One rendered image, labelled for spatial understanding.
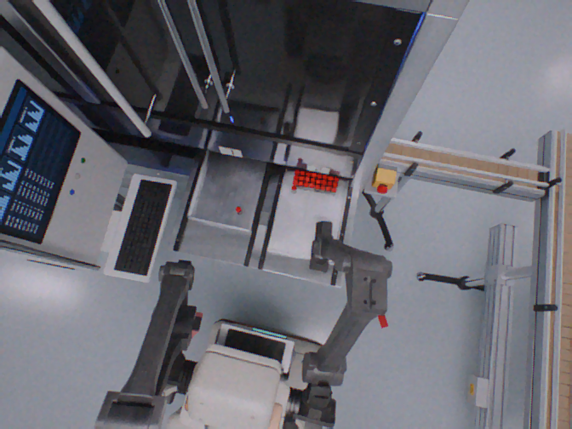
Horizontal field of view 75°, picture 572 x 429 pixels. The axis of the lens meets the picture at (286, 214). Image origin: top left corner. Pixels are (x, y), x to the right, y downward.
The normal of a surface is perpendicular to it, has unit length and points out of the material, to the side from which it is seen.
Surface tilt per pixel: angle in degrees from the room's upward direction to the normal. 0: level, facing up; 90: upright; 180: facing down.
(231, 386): 43
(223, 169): 0
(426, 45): 90
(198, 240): 0
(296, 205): 0
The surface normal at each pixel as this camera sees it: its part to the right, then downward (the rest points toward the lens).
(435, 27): -0.22, 0.94
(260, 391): 0.14, -0.83
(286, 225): -0.02, -0.25
